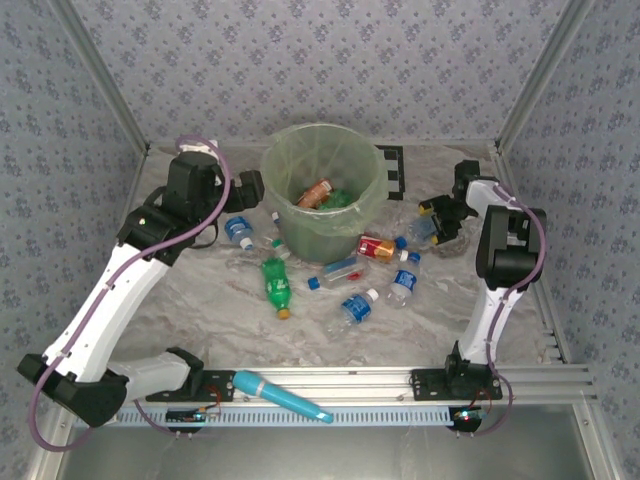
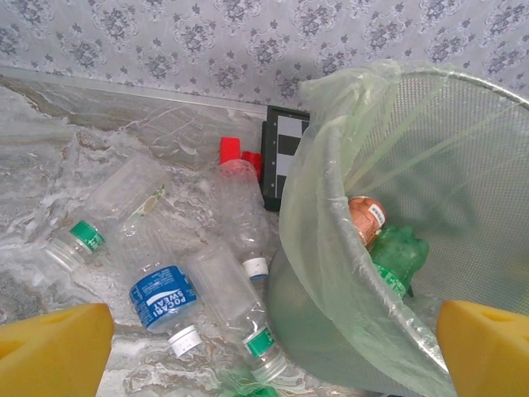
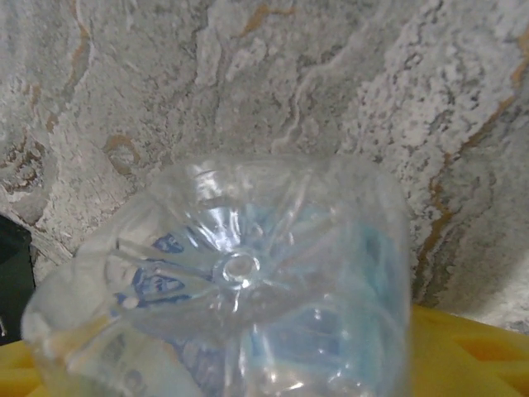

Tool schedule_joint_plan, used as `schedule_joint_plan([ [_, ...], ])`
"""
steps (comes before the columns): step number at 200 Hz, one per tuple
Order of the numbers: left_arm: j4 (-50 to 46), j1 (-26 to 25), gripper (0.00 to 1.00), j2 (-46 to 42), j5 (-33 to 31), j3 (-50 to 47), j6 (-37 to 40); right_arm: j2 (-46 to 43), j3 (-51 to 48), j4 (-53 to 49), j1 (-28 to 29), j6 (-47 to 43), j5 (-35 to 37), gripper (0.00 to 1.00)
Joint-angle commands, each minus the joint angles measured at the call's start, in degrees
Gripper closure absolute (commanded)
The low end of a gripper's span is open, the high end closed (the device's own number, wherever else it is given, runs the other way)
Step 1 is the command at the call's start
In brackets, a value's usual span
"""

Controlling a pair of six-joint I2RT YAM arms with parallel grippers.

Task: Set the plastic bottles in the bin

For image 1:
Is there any aluminium frame post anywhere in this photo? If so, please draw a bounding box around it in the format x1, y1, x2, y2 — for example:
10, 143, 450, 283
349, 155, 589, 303
494, 0, 596, 151
49, 0, 151, 154

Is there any clear bottle blue cap red label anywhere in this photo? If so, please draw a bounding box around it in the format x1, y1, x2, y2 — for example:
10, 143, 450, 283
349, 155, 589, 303
307, 255, 372, 291

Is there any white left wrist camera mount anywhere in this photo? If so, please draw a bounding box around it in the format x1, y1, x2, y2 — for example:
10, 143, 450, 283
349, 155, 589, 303
178, 139, 221, 155

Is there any orange-brown drink bottle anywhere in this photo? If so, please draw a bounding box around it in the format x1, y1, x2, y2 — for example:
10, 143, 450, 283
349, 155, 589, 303
297, 178, 335, 209

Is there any aluminium left frame post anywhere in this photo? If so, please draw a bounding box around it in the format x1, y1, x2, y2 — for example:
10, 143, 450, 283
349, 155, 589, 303
49, 0, 151, 154

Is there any black white checkerboard card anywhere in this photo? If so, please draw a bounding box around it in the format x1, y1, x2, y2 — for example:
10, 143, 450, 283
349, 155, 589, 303
374, 144, 406, 202

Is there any left circuit board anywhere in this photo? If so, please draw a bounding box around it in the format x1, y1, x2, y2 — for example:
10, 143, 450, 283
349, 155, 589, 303
165, 407, 222, 425

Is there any blue-label water bottle white cap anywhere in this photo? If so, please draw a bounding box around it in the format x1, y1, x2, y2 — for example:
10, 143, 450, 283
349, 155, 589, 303
224, 214, 255, 251
388, 251, 422, 309
324, 287, 381, 342

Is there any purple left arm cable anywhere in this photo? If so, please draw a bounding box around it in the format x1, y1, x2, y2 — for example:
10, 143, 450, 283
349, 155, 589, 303
27, 134, 234, 451

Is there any aluminium right frame post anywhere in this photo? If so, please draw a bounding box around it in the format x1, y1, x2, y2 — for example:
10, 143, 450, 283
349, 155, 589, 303
494, 0, 596, 151

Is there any green trash bin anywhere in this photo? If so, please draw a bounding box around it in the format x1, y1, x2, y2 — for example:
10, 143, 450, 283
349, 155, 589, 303
260, 123, 389, 240

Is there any red orange drink can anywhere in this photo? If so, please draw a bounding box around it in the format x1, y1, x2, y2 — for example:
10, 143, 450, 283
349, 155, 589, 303
357, 235, 398, 264

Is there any right circuit board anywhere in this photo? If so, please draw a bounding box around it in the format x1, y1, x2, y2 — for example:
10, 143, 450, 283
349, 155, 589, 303
451, 406, 489, 425

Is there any circuit board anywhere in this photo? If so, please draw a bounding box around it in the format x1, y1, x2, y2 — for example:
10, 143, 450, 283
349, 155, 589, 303
165, 407, 222, 425
451, 406, 489, 425

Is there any aluminium front rail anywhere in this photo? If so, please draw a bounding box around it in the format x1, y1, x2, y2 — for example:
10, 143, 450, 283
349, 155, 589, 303
124, 364, 599, 407

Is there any green plastic bin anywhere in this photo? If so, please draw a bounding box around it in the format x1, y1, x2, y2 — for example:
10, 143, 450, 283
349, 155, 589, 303
276, 207, 362, 266

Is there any slotted pale blue cable duct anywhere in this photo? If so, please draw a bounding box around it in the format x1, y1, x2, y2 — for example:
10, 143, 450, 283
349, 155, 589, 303
114, 403, 457, 429

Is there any light blue plastic marker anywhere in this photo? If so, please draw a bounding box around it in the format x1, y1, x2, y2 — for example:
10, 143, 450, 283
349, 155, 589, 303
232, 370, 335, 425

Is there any grey metal shelf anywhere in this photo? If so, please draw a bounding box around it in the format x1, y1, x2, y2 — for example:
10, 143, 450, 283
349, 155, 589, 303
54, 424, 599, 480

